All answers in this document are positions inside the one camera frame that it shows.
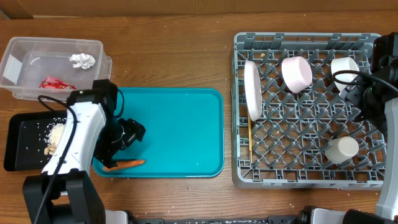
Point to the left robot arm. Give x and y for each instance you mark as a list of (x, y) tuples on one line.
[(64, 192)]

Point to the white bowl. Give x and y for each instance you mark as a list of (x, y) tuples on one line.
[(345, 63)]

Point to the white tissue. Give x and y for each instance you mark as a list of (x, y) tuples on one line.
[(83, 61)]

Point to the black plastic bin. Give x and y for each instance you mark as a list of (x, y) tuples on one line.
[(27, 137)]

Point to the teal serving tray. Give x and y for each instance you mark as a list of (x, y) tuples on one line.
[(184, 133)]

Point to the peanut shells pile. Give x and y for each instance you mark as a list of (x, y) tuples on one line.
[(50, 149)]

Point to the rice pile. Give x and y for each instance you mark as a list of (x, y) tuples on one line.
[(54, 134)]

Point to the grey dish rack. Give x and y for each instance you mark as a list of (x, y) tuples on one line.
[(290, 138)]

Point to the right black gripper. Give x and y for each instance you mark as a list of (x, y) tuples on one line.
[(357, 93)]

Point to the clear plastic bin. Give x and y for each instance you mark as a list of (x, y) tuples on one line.
[(28, 61)]

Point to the red snack wrapper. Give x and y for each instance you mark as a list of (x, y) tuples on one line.
[(55, 83)]

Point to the white cup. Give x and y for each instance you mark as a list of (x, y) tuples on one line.
[(342, 149)]

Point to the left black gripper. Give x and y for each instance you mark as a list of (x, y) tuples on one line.
[(132, 129)]

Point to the white round plate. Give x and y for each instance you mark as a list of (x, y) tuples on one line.
[(252, 88)]

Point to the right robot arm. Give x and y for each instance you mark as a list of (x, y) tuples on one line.
[(375, 94)]

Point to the orange carrot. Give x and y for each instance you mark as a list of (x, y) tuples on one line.
[(124, 165)]

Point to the pink-white bowl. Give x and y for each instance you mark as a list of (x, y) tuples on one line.
[(296, 73)]

